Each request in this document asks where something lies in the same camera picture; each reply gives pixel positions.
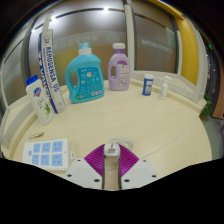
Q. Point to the purple detergent bottle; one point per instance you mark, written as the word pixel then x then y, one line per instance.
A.
pixel 119 71

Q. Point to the small blue white bottle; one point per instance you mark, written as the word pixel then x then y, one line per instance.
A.
pixel 147 86

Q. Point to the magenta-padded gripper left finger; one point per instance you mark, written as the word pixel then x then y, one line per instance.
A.
pixel 81 173

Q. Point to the small white spray bottle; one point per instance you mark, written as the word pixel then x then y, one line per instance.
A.
pixel 164 90

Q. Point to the teal detergent bottle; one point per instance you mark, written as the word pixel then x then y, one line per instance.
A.
pixel 85 80

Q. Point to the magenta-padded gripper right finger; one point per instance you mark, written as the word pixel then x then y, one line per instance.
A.
pixel 140 173

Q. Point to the white bottle blue cap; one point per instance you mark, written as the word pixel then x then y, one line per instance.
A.
pixel 40 104

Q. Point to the white power strip blue sockets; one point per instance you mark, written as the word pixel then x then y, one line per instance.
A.
pixel 46 154

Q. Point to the white charger block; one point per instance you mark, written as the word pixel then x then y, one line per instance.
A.
pixel 111 150

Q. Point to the green exit sign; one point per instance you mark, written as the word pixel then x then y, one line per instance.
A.
pixel 210 46

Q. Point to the blue white shuttlecock tube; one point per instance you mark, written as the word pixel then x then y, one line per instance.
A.
pixel 50 73

